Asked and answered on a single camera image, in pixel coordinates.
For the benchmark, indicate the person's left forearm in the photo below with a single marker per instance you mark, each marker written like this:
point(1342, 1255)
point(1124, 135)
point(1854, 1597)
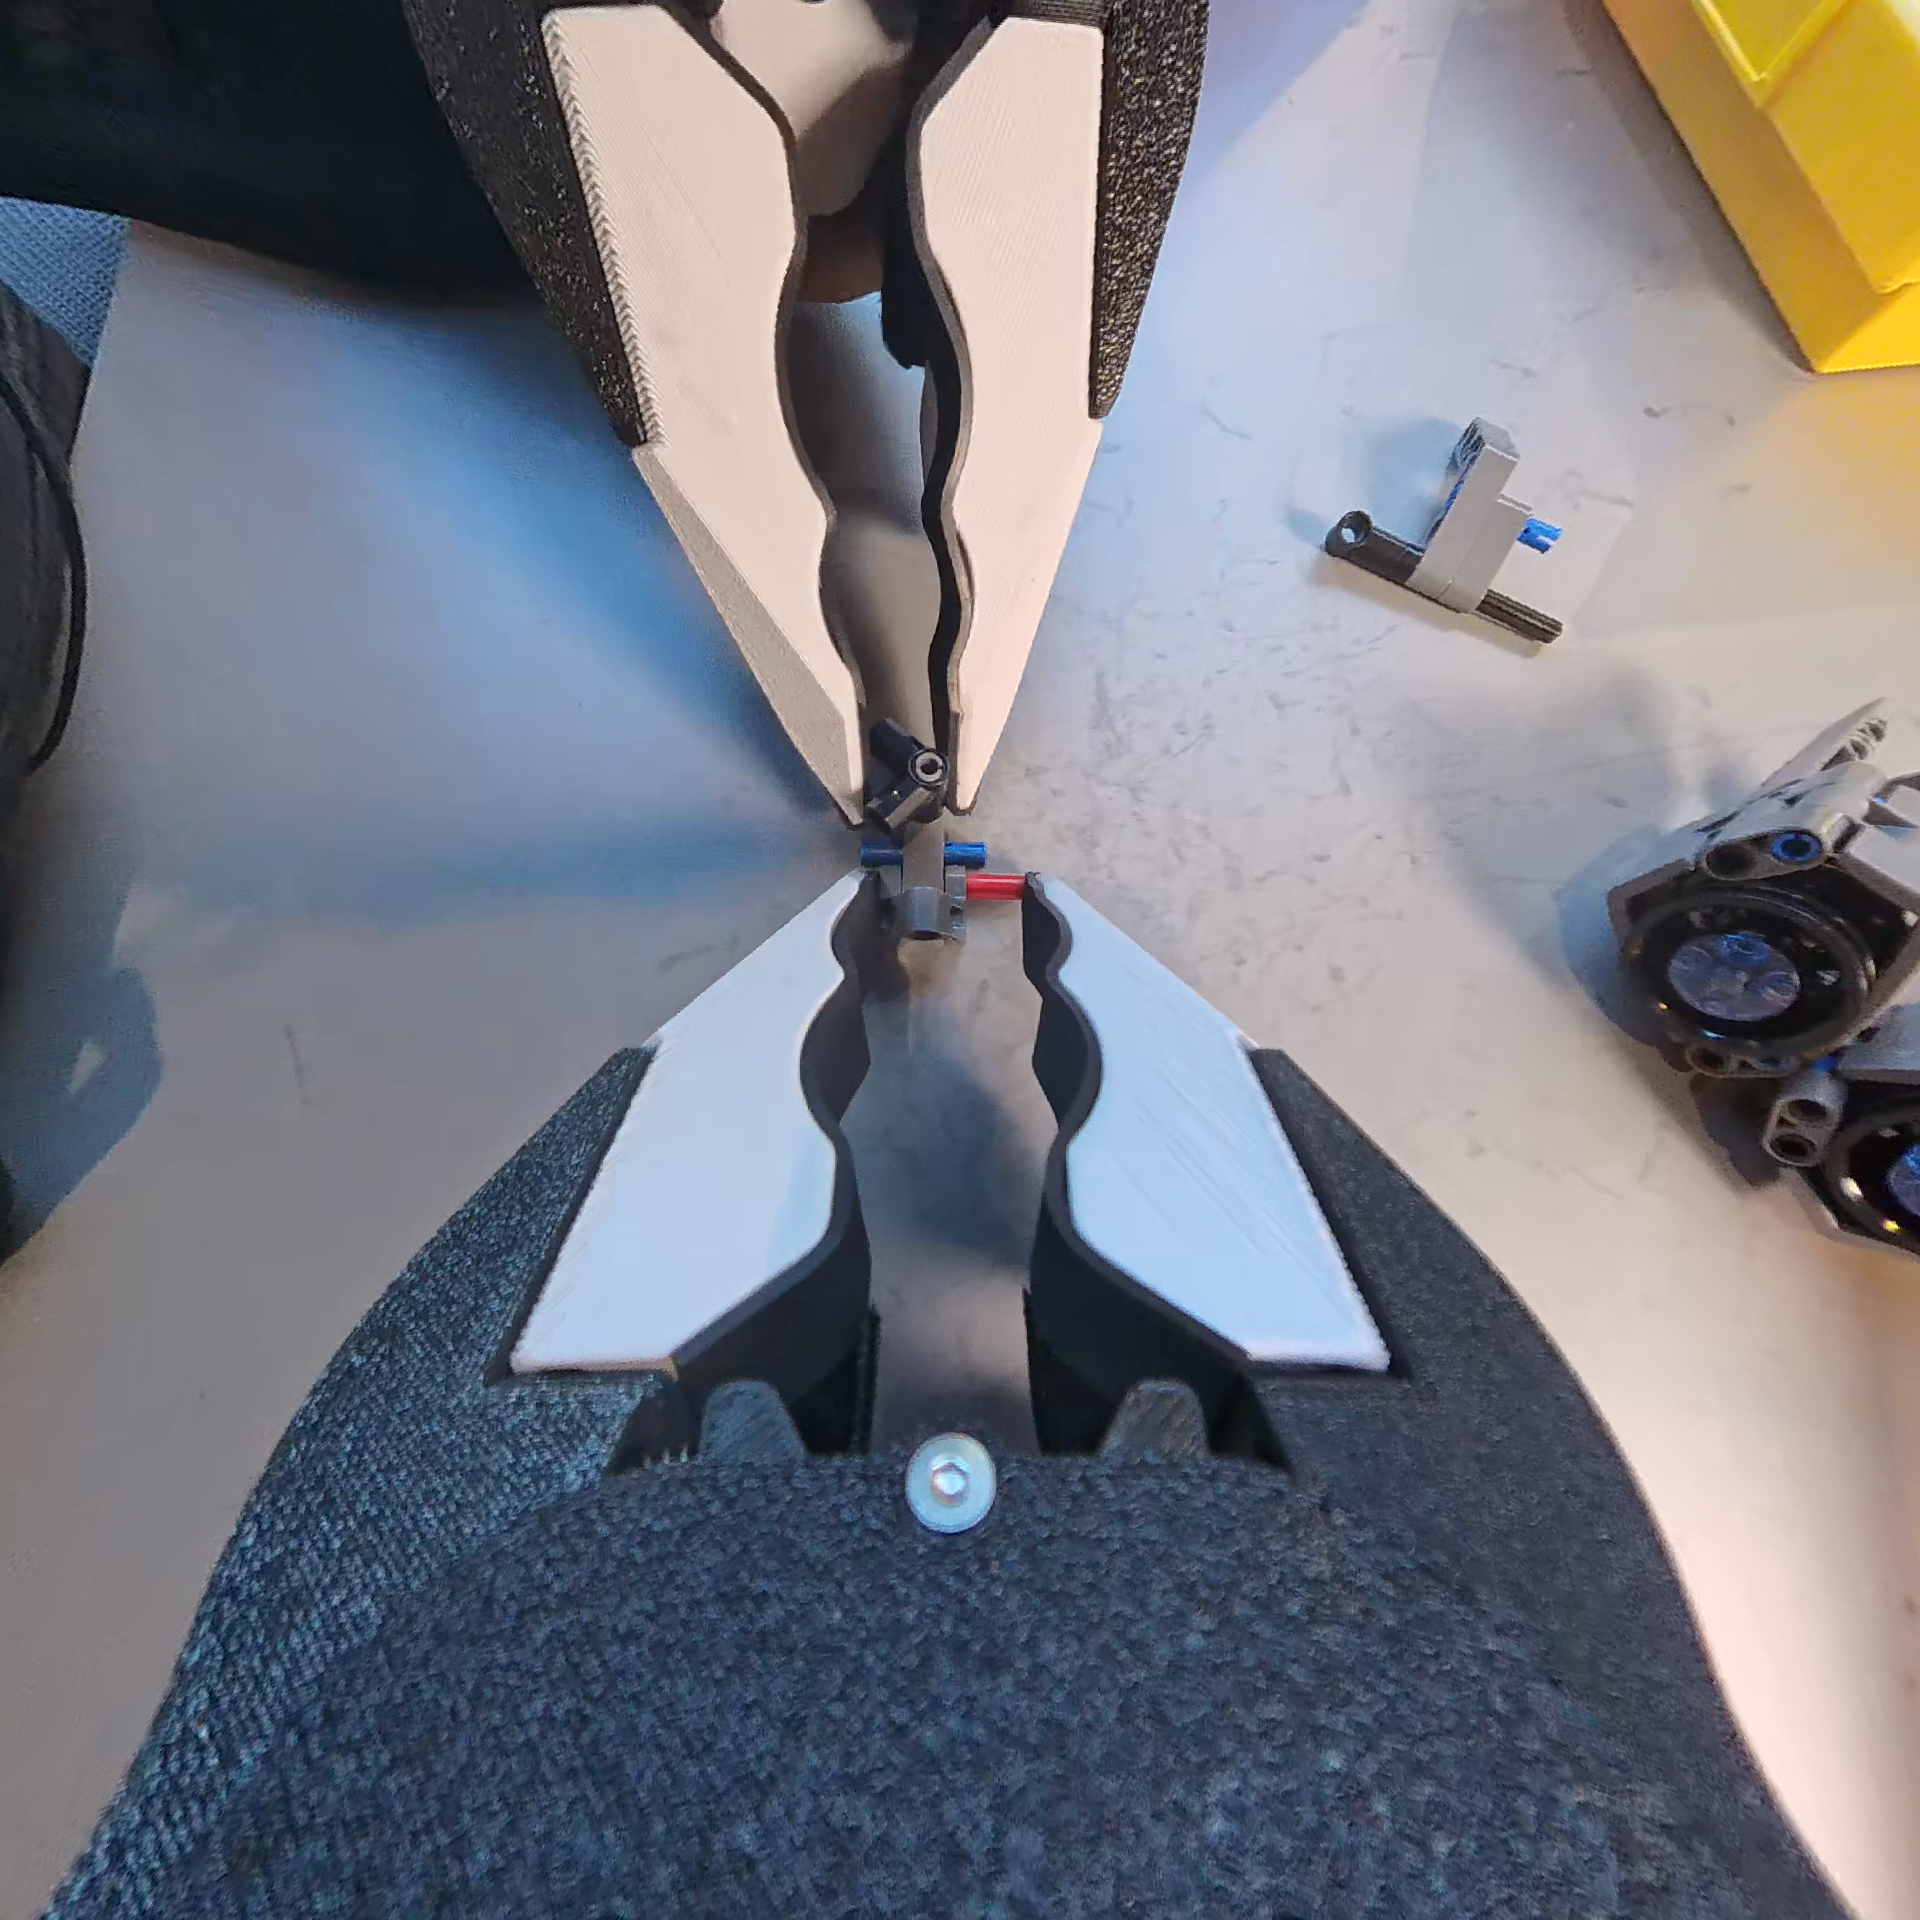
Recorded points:
point(225, 119)

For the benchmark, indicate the grey twin engine toy assembly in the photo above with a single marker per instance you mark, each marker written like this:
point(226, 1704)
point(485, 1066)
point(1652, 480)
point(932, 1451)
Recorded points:
point(1740, 974)

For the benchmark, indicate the grey beam with black axle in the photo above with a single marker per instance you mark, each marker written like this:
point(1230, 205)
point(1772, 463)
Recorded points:
point(1463, 548)

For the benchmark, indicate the red toy pin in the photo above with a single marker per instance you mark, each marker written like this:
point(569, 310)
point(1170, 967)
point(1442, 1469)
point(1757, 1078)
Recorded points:
point(992, 888)

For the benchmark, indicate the grey desk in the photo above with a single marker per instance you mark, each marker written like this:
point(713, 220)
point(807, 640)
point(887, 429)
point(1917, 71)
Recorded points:
point(375, 676)

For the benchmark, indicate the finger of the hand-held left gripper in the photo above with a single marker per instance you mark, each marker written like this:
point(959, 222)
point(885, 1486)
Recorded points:
point(1028, 300)
point(690, 300)

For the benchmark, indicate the blue-grey cloth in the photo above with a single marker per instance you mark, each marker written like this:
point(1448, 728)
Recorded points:
point(53, 270)

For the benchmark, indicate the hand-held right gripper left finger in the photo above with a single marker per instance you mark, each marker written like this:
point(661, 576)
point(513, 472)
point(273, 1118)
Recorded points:
point(690, 1202)

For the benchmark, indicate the black connector with blue pins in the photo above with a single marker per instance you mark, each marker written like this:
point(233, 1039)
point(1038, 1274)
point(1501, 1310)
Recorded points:
point(908, 774)

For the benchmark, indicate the yellow storage bin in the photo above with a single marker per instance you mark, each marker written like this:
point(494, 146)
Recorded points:
point(1829, 181)

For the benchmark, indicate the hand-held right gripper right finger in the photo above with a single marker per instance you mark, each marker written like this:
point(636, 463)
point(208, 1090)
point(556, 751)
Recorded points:
point(1215, 1202)

